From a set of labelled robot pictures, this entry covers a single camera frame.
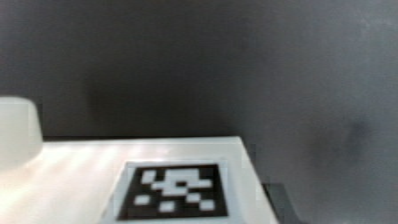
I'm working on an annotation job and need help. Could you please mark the white front drawer box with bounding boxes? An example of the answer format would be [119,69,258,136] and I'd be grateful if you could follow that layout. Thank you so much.
[0,137,279,224]

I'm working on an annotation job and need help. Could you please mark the gripper right finger with black tip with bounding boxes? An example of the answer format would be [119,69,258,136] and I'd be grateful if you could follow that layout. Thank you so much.
[263,183,302,224]

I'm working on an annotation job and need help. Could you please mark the gripper left finger with black tip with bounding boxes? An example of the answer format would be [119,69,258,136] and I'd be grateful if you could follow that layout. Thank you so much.
[0,96,43,170]

